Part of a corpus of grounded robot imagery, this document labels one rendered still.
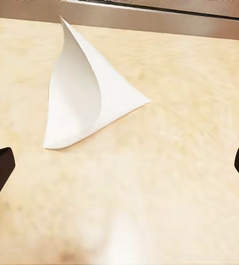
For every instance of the paper coffee filter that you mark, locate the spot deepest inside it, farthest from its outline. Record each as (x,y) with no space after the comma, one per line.
(86,93)

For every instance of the countertop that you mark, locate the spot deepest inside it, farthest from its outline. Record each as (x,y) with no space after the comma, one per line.
(157,186)

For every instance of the fixed window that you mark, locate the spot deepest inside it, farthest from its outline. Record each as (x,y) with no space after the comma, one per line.
(205,18)

